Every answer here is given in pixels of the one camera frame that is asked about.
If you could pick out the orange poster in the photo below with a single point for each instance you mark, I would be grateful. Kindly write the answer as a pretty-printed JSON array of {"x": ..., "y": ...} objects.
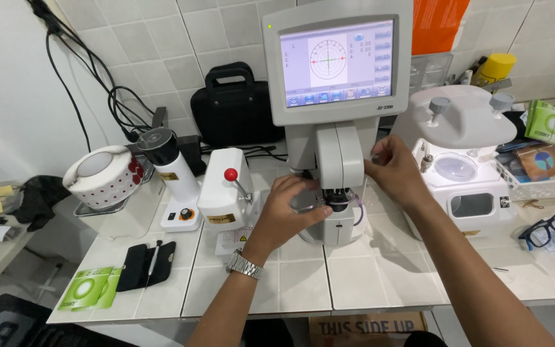
[{"x": 439, "y": 24}]

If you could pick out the black carry bag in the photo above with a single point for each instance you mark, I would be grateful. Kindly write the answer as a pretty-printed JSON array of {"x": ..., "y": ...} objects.
[{"x": 231, "y": 113}]

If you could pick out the silver metal wristwatch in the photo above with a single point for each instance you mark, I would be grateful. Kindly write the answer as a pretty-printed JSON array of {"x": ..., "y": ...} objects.
[{"x": 244, "y": 265}]

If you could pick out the black blue frame eyeglasses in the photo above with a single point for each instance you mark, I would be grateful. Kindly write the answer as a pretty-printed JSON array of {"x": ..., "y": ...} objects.
[{"x": 545, "y": 231}]

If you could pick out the clear purple frame eyeglasses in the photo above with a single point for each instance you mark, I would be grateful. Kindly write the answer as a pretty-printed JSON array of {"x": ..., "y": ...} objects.
[{"x": 358, "y": 212}]

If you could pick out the white paper warning sheet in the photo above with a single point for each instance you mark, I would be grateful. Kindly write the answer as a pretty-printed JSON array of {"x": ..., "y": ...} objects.
[{"x": 231, "y": 238}]

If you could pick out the green lens packet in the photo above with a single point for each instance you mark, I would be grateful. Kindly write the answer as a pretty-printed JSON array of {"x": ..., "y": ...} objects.
[
  {"x": 82, "y": 289},
  {"x": 111, "y": 289}
]

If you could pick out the black printer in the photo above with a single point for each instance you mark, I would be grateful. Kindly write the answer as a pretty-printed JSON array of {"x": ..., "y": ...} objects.
[{"x": 12, "y": 325}]

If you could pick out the white lens edging machine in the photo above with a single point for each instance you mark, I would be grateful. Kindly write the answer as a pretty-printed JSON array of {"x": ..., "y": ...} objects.
[{"x": 460, "y": 144}]

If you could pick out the brown lens packet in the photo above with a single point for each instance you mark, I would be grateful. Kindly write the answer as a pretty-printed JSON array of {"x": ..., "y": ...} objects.
[{"x": 542, "y": 161}]

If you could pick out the white drill machine red knob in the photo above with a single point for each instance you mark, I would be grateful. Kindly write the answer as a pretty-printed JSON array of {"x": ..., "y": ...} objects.
[{"x": 224, "y": 197}]

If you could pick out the brown cardboard box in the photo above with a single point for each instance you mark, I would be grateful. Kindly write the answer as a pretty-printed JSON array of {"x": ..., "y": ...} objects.
[{"x": 366, "y": 330}]

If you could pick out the white tape roll red dots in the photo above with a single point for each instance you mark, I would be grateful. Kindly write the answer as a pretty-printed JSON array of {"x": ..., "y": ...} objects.
[{"x": 104, "y": 178}]

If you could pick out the side table with clutter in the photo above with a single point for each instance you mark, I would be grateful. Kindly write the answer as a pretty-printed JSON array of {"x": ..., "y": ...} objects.
[{"x": 7, "y": 207}]

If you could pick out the black fabric pouch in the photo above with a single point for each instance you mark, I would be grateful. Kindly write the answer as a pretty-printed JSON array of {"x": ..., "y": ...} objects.
[{"x": 133, "y": 270}]

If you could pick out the white lensmeter with screen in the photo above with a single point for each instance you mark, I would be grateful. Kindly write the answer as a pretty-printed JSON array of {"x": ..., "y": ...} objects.
[{"x": 337, "y": 144}]

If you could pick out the green lens box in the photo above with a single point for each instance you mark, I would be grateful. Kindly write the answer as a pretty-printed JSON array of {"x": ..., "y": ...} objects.
[{"x": 549, "y": 123}]

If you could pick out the person's left hand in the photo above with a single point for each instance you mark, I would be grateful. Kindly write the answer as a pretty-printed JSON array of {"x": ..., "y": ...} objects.
[{"x": 277, "y": 217}]

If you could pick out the white tester with black top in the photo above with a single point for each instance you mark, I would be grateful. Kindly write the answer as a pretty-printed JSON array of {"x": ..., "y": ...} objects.
[{"x": 176, "y": 178}]

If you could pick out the person's right hand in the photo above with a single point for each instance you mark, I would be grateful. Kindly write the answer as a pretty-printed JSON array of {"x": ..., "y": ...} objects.
[{"x": 402, "y": 173}]

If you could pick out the black power adapter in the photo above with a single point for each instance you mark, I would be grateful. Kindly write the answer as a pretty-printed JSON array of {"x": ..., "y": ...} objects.
[{"x": 191, "y": 152}]

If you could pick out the yellow-capped bottle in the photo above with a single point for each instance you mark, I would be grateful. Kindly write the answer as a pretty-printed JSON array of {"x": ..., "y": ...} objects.
[{"x": 496, "y": 67}]

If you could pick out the clear plastic organizer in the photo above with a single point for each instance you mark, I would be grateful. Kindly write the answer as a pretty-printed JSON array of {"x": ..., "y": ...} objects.
[{"x": 431, "y": 70}]

